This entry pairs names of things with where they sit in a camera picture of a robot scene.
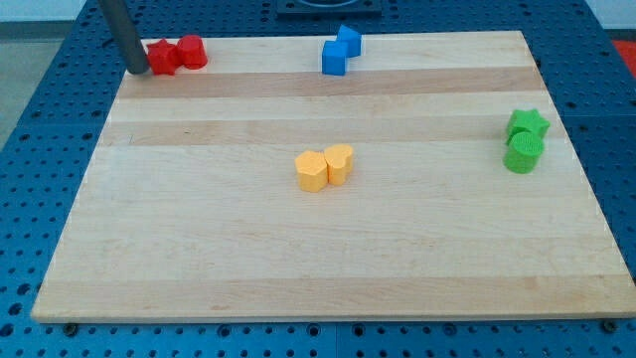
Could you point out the red star block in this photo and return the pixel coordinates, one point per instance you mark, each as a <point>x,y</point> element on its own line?
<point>163,58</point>

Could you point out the red circle block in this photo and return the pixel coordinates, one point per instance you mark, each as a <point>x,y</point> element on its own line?
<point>191,51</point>

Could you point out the green circle block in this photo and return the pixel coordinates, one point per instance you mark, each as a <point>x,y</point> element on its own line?
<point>523,153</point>

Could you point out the green star block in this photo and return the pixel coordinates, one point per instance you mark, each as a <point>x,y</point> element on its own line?
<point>526,121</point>

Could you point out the yellow hexagon block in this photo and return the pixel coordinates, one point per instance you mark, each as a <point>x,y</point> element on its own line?
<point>311,171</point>

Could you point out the yellow heart block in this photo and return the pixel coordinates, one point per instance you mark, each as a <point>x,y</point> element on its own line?
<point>339,159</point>

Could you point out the light wooden board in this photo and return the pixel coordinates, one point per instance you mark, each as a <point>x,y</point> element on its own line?
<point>190,211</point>

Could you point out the blue block front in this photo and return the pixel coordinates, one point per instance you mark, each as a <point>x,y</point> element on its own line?
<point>334,58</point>

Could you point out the blue block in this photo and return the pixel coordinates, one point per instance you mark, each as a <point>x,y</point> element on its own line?
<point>334,58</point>
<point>352,39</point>

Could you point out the blue block rear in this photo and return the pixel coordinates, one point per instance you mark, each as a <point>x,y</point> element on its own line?
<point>352,39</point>

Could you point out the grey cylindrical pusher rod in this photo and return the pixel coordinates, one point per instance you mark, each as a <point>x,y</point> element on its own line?
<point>125,35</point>

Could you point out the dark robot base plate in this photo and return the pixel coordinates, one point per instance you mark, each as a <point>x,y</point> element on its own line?
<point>327,8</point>

